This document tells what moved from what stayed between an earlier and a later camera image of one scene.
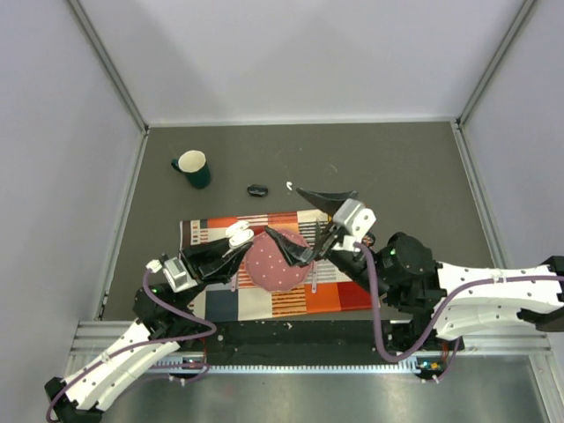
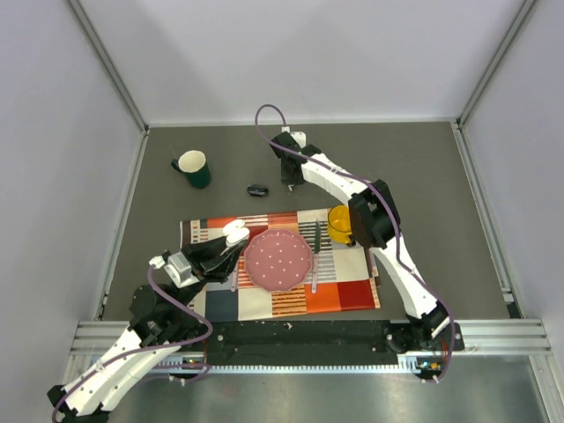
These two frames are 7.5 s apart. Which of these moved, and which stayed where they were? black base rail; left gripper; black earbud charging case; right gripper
Moved: right gripper
Stayed: left gripper; black base rail; black earbud charging case
